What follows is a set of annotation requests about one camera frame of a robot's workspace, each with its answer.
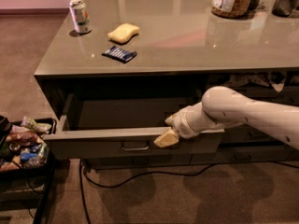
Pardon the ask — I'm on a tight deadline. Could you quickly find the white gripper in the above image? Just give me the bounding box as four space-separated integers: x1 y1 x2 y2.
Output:
153 106 201 148

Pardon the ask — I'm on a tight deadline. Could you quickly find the grey drawer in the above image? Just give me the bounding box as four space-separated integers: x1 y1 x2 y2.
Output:
84 154 192 170
221 125 275 144
191 145 299 164
46 94 224 160
206 86 299 106

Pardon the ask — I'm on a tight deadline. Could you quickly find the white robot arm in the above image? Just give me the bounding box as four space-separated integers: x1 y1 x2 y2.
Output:
154 86 299 149

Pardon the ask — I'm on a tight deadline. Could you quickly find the grey drawer cabinet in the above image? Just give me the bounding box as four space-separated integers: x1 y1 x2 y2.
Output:
33 0 299 174

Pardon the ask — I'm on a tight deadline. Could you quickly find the blue snack bar wrapper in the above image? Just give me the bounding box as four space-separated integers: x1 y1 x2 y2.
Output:
102 46 137 63

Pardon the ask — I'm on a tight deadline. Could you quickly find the yellow sponge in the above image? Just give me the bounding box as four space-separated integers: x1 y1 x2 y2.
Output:
107 23 140 44

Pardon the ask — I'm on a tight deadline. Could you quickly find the green snack bag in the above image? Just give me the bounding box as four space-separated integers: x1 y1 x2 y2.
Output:
21 116 51 133

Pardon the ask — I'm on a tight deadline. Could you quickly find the large clear nut jar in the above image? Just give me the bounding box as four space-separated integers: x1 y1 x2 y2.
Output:
211 0 250 18

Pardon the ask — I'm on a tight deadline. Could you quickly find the brown snack bag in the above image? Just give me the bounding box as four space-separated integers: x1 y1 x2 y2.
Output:
6 131 38 143

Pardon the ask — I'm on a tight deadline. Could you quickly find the blue snack packet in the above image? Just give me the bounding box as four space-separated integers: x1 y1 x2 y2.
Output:
21 153 37 162

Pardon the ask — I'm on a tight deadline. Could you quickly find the black snack cart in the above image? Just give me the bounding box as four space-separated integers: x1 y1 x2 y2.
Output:
0 116 56 224

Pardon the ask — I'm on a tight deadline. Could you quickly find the white green soda can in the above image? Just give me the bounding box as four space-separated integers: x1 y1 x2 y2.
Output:
69 0 92 35

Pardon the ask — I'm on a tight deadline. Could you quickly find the dark glass pitcher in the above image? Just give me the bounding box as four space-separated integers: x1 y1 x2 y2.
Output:
272 0 299 18

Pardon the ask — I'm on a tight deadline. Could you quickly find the black power cable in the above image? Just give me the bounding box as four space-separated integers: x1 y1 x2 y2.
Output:
78 160 299 224

